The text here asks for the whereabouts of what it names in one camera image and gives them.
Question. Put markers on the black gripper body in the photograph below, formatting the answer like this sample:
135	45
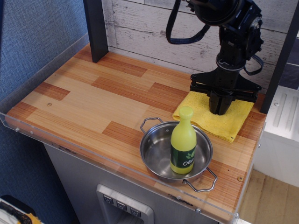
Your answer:
226	83

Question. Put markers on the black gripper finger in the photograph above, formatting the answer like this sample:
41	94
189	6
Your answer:
214	103
225	102

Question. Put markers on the yellow towel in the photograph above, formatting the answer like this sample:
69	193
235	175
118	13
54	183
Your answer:
224	126

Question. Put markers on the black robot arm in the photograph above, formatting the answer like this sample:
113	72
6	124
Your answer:
239	23

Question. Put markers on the green olive oil bottle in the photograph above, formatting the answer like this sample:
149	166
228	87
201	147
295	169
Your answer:
183	143

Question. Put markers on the white toy sink unit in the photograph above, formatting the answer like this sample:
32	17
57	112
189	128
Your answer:
278	152

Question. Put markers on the clear acrylic table guard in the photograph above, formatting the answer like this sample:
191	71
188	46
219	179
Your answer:
94	110

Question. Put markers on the grey toy fridge cabinet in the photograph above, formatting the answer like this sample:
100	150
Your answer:
100	197

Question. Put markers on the yellow object bottom left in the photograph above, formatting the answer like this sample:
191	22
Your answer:
30	219

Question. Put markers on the steel pot with handles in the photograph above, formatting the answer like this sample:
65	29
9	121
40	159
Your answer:
155	151

